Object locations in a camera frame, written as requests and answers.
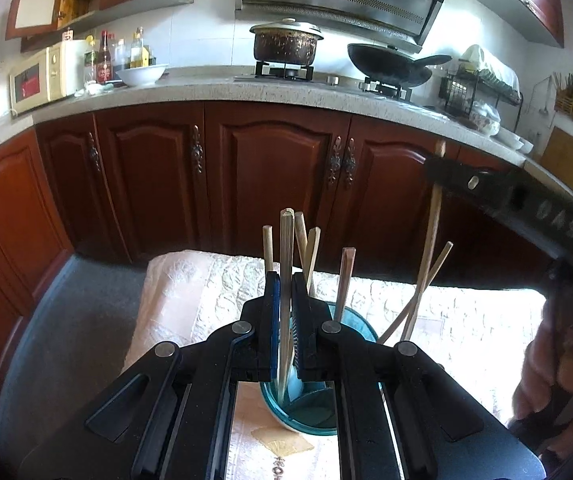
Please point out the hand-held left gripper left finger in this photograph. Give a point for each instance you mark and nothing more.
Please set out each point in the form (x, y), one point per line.
(274, 320)

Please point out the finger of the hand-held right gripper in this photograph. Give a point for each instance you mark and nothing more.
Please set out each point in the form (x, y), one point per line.
(454, 177)

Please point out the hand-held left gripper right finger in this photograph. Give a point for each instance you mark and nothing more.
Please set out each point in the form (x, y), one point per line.
(298, 320)

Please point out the wooden chopstick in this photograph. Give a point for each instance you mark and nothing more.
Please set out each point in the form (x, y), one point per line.
(434, 220)
(315, 240)
(300, 232)
(346, 275)
(431, 272)
(267, 250)
(286, 240)

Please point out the blue glass cup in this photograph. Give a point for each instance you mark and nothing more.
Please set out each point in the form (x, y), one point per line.
(316, 410)

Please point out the person's right hand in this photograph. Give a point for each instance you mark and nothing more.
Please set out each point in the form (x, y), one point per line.
(541, 360)

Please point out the wooden cutting board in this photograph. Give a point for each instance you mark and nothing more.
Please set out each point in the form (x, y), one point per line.
(564, 155)

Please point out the floral ceramic bowl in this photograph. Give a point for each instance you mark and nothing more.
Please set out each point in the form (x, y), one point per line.
(484, 119)

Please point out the small white bowl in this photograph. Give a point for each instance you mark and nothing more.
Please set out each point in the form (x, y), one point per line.
(511, 140)

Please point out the white lace tablecloth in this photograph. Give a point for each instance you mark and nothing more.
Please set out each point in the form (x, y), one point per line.
(191, 300)

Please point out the black dish rack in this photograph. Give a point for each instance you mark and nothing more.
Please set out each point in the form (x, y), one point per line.
(476, 85)

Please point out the black wok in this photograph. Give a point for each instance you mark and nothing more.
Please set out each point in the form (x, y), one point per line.
(391, 67)

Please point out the wooden base cabinets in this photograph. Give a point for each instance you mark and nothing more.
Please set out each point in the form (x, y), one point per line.
(266, 175)

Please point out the gas stove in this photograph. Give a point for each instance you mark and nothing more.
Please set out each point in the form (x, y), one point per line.
(316, 77)

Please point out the stained steel cooking pot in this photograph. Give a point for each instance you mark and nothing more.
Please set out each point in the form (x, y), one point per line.
(284, 50)

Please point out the steel pot lid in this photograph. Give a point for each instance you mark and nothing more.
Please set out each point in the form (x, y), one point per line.
(286, 27)

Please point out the white rag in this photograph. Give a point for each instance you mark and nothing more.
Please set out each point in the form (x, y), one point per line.
(94, 89)

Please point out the yellow cooking oil bottle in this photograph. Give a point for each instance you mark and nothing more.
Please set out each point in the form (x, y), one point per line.
(138, 50)

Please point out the clear plastic bottle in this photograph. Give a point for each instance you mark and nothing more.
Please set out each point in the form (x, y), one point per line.
(121, 55)

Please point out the dark red label sauce bottle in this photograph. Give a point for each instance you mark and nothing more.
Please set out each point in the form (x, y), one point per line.
(103, 60)

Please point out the cream microwave oven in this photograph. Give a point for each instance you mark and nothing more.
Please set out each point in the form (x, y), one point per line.
(41, 77)

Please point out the small red white box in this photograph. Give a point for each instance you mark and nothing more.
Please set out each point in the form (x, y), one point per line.
(67, 35)

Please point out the bamboo wall chopstick holder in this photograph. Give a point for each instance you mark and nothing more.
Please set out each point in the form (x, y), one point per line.
(566, 97)

